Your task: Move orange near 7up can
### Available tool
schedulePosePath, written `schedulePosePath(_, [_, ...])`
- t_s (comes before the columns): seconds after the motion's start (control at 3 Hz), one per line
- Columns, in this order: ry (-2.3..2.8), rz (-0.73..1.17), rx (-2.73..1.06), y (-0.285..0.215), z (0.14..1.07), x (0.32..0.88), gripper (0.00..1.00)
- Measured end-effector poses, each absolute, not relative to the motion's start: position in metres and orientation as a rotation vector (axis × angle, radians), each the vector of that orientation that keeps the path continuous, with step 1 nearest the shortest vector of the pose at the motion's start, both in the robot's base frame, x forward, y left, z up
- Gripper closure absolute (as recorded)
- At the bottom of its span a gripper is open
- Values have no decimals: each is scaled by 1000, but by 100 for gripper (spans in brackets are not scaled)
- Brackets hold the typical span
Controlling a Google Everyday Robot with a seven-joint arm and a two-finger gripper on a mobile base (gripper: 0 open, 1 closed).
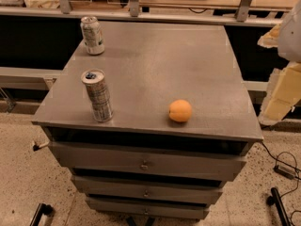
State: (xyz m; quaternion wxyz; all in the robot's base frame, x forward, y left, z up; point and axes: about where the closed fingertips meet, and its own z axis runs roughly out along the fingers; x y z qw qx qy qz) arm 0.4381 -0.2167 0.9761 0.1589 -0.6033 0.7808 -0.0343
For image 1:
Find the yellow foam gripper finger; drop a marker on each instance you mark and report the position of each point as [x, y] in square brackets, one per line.
[283, 93]
[270, 39]

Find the orange fruit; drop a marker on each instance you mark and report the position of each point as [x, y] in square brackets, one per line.
[180, 111]

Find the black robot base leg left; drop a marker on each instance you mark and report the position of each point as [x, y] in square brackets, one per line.
[42, 210]

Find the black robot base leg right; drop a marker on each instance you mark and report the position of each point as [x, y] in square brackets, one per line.
[275, 199]

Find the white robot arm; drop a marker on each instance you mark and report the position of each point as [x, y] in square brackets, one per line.
[289, 39]

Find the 7up can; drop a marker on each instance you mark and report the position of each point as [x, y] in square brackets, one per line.
[92, 35]

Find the tall silver energy drink can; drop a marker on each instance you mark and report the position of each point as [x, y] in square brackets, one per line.
[98, 94]

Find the wooden shelf with metal brackets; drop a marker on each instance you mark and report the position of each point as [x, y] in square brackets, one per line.
[223, 12]

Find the middle cabinet drawer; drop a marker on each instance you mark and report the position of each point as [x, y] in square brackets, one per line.
[145, 190]

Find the cabinet drawer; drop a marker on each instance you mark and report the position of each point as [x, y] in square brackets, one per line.
[156, 209]
[209, 166]
[145, 190]

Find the top cabinet drawer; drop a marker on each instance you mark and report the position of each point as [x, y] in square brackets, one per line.
[209, 166]

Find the bottom cabinet drawer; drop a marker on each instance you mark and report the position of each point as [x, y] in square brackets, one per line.
[156, 209]

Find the black power adapter with cable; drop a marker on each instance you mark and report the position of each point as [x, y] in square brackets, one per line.
[285, 169]

